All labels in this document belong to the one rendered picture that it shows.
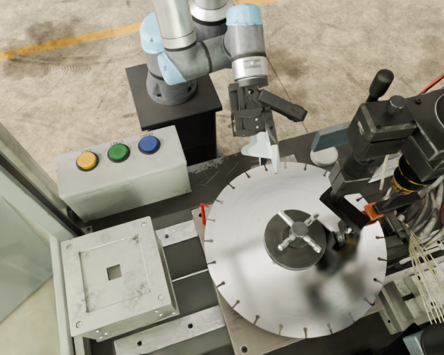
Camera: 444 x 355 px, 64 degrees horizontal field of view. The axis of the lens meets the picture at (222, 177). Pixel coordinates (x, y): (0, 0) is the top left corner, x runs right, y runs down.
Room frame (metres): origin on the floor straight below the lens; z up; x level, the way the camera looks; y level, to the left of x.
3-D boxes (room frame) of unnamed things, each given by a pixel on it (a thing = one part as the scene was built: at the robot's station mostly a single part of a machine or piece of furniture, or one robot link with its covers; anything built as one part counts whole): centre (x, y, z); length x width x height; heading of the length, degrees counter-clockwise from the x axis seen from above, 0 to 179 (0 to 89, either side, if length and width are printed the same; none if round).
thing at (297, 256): (0.21, -0.13, 0.96); 0.11 x 0.11 x 0.03
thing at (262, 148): (0.39, -0.08, 0.96); 0.09 x 0.06 x 0.03; 8
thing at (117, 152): (0.43, 0.23, 0.90); 0.04 x 0.04 x 0.02
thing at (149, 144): (0.45, 0.17, 0.90); 0.04 x 0.04 x 0.02
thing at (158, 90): (0.77, 0.15, 0.80); 0.15 x 0.15 x 0.10
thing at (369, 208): (0.27, -0.32, 0.95); 0.10 x 0.03 x 0.07; 108
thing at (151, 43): (0.77, 0.15, 0.91); 0.13 x 0.12 x 0.14; 113
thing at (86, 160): (0.41, 0.30, 0.90); 0.04 x 0.04 x 0.02
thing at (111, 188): (0.41, 0.23, 0.82); 0.28 x 0.11 x 0.15; 108
